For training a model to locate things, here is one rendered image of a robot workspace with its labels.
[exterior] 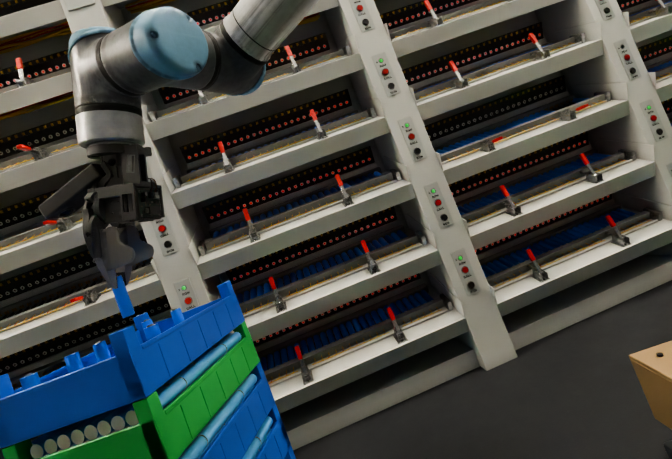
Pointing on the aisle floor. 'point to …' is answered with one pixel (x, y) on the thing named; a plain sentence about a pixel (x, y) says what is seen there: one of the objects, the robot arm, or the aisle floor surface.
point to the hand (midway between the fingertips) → (114, 278)
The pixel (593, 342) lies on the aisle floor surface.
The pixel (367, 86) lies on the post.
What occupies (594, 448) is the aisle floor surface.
